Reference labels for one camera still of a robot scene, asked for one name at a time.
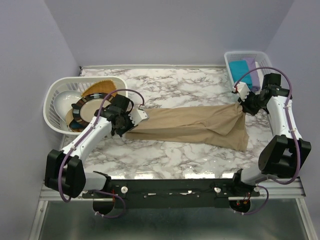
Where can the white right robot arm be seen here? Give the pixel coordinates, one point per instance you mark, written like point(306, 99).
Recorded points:
point(283, 157)

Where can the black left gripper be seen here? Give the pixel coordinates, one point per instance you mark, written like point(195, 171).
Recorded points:
point(120, 132)

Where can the striped rim ceramic plate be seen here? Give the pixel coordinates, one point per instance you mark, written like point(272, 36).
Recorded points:
point(82, 112)

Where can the white round dish basket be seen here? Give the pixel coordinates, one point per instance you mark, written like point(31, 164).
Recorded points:
point(80, 84)

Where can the woven tan placemat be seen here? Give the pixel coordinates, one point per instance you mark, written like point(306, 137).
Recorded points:
point(105, 86)

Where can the aluminium frame rail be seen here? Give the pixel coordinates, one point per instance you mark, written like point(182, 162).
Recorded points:
point(294, 190)

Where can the white rectangular plastic basket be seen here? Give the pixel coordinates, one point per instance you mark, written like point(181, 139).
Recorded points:
point(260, 57)

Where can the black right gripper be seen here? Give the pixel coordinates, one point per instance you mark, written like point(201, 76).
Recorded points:
point(244, 105)

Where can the beige t shirt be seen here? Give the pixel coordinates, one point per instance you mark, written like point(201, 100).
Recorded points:
point(219, 125)

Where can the purple rolled t shirt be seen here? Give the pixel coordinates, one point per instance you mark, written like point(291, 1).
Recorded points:
point(256, 76)

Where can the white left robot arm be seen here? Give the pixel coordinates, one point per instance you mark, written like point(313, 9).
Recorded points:
point(64, 170)

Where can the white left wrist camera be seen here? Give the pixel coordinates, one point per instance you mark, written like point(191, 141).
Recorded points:
point(137, 116)

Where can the white bowl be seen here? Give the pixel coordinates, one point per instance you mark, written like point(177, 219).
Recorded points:
point(63, 102)

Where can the teal rolled t shirt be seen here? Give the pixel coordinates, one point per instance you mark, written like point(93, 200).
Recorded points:
point(238, 69)

